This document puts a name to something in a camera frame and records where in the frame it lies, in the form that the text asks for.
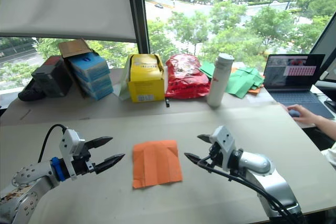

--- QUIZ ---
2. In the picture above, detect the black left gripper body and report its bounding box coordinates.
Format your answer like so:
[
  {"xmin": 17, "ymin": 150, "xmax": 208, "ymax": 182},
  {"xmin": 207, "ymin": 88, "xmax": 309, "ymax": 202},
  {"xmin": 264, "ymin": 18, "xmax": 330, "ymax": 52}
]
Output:
[{"xmin": 70, "ymin": 141, "xmax": 96, "ymax": 177}]

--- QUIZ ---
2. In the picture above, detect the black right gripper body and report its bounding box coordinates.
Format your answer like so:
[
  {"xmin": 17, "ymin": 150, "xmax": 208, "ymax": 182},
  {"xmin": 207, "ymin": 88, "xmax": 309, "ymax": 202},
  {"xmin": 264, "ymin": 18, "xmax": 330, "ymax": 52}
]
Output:
[{"xmin": 208, "ymin": 141, "xmax": 229, "ymax": 172}]

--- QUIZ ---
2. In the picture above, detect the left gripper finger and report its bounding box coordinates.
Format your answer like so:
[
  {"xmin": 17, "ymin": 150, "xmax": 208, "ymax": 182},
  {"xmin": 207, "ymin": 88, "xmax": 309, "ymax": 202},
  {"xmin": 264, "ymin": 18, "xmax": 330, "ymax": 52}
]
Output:
[
  {"xmin": 93, "ymin": 153, "xmax": 126, "ymax": 175},
  {"xmin": 86, "ymin": 136, "xmax": 114, "ymax": 150}
]

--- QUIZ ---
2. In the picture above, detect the orange paper sheet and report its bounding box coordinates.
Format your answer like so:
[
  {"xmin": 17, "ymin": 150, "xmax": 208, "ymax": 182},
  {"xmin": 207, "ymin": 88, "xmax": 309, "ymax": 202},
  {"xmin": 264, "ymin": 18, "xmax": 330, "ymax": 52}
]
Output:
[{"xmin": 132, "ymin": 140, "xmax": 184, "ymax": 189}]

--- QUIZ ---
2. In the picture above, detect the single green paper sheet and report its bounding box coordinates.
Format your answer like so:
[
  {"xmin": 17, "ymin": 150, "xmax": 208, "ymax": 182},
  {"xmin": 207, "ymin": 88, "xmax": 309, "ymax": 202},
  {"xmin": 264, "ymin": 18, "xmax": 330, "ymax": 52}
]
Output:
[{"xmin": 198, "ymin": 60, "xmax": 216, "ymax": 79}]

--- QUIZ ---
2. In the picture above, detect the person's bare hand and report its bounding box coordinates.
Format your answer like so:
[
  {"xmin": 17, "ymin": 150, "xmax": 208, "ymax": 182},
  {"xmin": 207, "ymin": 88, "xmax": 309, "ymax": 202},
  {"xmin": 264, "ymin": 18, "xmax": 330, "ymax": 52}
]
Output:
[{"xmin": 287, "ymin": 104, "xmax": 320, "ymax": 125}]

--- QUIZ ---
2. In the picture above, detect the blue carton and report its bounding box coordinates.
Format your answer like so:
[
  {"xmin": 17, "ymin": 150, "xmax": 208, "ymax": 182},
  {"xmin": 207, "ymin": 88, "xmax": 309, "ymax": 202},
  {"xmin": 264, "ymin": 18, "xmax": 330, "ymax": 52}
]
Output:
[
  {"xmin": 83, "ymin": 84, "xmax": 114, "ymax": 101},
  {"xmin": 68, "ymin": 52, "xmax": 111, "ymax": 83},
  {"xmin": 78, "ymin": 73, "xmax": 113, "ymax": 93}
]

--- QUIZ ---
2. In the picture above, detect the white thermos bottle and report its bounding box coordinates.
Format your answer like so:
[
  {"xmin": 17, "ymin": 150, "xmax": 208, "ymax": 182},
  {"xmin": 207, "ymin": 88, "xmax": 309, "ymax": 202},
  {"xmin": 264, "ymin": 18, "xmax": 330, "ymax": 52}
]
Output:
[{"xmin": 206, "ymin": 52, "xmax": 235, "ymax": 108}]

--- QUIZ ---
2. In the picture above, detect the pale plastic bag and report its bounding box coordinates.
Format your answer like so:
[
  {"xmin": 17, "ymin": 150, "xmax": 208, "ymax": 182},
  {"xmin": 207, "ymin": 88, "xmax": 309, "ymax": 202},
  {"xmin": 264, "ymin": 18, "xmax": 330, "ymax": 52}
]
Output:
[{"xmin": 112, "ymin": 58, "xmax": 132, "ymax": 101}]

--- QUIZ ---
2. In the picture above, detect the red plastic bag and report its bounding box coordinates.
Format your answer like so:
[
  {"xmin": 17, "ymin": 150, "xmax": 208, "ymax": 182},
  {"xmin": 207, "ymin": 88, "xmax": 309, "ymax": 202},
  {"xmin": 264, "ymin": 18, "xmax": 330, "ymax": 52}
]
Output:
[{"xmin": 164, "ymin": 53, "xmax": 212, "ymax": 100}]

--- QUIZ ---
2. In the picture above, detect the pile of green paper sheets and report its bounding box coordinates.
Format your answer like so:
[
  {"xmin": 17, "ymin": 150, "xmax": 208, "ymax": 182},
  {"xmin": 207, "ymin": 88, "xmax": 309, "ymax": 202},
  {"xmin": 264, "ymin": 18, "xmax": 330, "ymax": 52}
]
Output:
[{"xmin": 225, "ymin": 66, "xmax": 266, "ymax": 100}]

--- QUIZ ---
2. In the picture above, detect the yellow cardboard box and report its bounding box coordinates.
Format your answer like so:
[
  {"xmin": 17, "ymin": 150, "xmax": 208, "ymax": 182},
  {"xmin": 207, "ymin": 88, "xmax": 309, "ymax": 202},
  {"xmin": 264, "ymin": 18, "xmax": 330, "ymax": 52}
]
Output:
[{"xmin": 127, "ymin": 54, "xmax": 166, "ymax": 103}]

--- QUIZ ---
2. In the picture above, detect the dark grey box red top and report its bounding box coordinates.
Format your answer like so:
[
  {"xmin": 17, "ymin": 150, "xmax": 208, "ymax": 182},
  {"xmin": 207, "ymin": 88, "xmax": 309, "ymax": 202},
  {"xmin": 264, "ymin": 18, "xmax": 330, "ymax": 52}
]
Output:
[{"xmin": 31, "ymin": 55, "xmax": 75, "ymax": 98}]

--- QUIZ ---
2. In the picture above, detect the black cloth bag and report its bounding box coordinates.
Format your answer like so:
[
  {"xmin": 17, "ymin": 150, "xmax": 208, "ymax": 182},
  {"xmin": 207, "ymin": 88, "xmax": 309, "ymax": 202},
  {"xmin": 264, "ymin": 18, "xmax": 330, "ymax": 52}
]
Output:
[{"xmin": 17, "ymin": 78, "xmax": 47, "ymax": 102}]

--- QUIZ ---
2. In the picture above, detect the open brown cardboard box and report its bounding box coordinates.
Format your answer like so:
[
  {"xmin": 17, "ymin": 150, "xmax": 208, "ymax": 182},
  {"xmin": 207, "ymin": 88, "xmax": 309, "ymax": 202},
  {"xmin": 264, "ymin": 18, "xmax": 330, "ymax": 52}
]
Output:
[{"xmin": 57, "ymin": 38, "xmax": 100, "ymax": 99}]

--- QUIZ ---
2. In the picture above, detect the open grey laptop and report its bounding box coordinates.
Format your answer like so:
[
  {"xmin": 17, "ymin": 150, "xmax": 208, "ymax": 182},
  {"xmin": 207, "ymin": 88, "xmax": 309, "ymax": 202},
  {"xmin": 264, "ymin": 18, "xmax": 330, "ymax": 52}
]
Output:
[{"xmin": 262, "ymin": 54, "xmax": 336, "ymax": 120}]

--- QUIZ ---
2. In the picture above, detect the person's white garment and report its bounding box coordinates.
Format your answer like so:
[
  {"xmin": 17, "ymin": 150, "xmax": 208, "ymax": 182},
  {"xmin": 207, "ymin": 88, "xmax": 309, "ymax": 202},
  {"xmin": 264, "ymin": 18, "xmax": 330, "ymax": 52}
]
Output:
[{"xmin": 320, "ymin": 142, "xmax": 336, "ymax": 170}]

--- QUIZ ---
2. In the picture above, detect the white roller blind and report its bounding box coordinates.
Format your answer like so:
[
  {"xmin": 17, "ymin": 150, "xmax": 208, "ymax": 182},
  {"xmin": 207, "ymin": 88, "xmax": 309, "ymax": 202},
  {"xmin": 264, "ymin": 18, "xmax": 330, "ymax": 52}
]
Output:
[{"xmin": 0, "ymin": 0, "xmax": 138, "ymax": 43}]

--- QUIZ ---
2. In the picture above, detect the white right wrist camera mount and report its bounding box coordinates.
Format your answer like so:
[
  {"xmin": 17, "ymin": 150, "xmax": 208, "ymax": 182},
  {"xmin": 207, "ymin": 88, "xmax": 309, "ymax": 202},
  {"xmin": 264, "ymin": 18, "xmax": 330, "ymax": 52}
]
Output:
[{"xmin": 209, "ymin": 125, "xmax": 236, "ymax": 172}]

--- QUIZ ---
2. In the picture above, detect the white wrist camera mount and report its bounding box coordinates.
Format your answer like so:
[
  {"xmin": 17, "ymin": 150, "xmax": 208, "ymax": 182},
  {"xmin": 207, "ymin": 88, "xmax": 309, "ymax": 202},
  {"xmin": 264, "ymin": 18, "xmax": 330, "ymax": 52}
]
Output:
[
  {"xmin": 59, "ymin": 129, "xmax": 86, "ymax": 180},
  {"xmin": 209, "ymin": 125, "xmax": 236, "ymax": 172}
]

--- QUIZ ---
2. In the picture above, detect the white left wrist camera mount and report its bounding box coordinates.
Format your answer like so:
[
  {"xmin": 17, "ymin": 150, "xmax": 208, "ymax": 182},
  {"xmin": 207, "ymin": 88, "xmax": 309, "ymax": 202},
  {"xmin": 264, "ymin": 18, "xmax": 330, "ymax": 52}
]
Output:
[{"xmin": 59, "ymin": 129, "xmax": 86, "ymax": 180}]

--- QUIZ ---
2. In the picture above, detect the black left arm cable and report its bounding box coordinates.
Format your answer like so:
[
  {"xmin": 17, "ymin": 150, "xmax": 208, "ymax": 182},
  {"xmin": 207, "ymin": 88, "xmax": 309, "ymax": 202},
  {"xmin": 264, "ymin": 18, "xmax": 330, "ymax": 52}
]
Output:
[{"xmin": 37, "ymin": 123, "xmax": 68, "ymax": 164}]

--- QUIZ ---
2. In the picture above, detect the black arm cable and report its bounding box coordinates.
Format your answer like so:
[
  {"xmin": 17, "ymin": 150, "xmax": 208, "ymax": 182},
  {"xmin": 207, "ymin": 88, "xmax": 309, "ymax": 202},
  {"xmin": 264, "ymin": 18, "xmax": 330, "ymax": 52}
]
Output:
[
  {"xmin": 37, "ymin": 123, "xmax": 68, "ymax": 164},
  {"xmin": 196, "ymin": 155, "xmax": 307, "ymax": 224}
]

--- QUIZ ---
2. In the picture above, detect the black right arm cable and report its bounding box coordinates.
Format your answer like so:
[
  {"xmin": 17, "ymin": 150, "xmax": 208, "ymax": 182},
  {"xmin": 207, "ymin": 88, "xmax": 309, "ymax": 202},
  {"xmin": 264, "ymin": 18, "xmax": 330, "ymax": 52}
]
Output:
[{"xmin": 196, "ymin": 155, "xmax": 307, "ymax": 224}]

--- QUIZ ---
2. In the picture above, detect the dark window frame post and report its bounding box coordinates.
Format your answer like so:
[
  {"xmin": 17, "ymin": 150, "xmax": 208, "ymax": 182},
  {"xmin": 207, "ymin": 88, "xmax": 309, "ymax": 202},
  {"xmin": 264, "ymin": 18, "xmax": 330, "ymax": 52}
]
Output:
[{"xmin": 125, "ymin": 0, "xmax": 151, "ymax": 55}]

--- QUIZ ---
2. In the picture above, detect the grey panel with dark frame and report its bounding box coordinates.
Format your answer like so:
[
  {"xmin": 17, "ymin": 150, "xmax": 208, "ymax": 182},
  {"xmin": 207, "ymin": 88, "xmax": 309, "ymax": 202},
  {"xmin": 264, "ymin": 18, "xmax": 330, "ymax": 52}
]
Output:
[{"xmin": 309, "ymin": 10, "xmax": 336, "ymax": 83}]

